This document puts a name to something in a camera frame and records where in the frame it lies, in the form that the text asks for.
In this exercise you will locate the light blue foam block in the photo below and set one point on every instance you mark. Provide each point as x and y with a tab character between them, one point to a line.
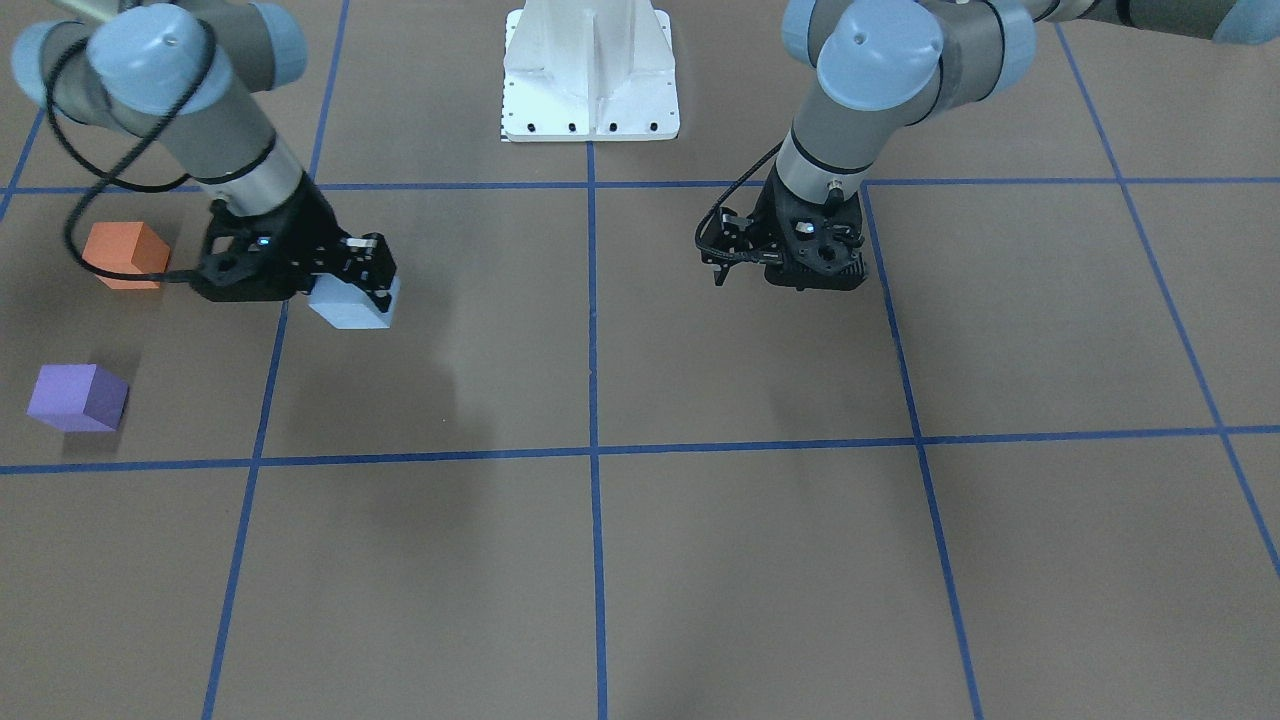
347	308

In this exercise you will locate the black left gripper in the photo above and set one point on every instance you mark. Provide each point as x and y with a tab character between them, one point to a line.
729	243

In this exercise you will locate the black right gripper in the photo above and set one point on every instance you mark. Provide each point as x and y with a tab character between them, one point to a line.
312	232

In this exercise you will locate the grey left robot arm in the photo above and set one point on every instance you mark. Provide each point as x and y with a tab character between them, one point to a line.
885	65

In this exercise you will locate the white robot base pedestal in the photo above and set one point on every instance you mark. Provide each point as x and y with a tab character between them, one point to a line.
589	71

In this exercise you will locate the purple foam block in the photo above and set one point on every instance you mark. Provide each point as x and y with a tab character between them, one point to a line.
78	398

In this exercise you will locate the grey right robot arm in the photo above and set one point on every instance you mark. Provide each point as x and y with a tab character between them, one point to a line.
184	75

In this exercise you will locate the orange foam block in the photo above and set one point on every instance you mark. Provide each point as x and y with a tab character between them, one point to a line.
127	248

